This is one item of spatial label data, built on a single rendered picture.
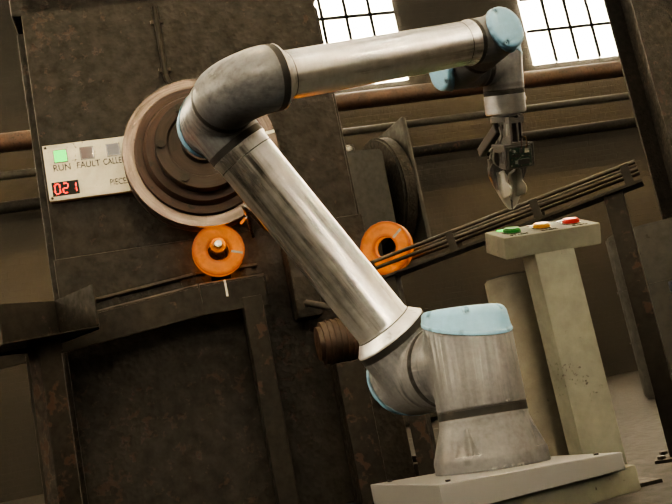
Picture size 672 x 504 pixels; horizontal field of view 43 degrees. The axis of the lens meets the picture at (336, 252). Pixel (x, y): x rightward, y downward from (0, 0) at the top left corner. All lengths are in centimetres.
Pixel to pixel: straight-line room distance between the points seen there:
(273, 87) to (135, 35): 154
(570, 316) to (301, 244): 72
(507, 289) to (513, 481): 89
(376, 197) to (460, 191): 256
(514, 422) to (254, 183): 61
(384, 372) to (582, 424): 58
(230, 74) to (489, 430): 72
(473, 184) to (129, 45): 697
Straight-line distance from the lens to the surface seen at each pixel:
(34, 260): 888
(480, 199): 954
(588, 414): 200
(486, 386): 141
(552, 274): 200
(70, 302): 242
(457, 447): 141
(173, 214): 260
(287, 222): 154
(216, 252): 259
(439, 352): 143
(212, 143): 156
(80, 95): 289
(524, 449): 141
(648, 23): 661
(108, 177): 277
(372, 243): 251
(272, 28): 300
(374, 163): 713
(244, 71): 146
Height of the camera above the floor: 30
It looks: 10 degrees up
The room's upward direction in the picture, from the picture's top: 11 degrees counter-clockwise
